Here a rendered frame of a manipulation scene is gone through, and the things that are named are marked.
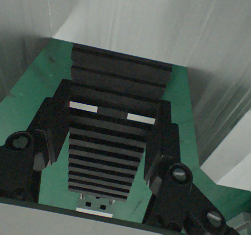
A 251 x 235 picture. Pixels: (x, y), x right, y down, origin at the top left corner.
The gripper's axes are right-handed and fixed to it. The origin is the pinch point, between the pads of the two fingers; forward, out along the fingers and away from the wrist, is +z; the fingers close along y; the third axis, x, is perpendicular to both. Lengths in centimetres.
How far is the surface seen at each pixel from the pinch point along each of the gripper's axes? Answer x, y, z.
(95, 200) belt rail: -14.1, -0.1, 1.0
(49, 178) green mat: -15.4, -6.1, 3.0
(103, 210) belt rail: -14.1, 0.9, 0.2
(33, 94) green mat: -1.7, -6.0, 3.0
